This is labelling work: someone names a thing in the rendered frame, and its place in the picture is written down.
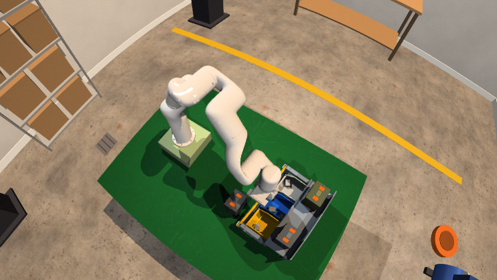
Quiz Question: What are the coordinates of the blue open bin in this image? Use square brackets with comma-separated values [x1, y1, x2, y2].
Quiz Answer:
[259, 193, 294, 222]

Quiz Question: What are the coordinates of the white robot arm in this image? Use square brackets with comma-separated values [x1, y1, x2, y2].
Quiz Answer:
[160, 66, 281, 207]

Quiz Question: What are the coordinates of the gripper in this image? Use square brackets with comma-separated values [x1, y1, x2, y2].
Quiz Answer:
[254, 179, 277, 200]

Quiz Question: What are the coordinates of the yellow open bin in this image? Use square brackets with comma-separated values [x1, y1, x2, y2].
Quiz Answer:
[246, 208, 280, 240]

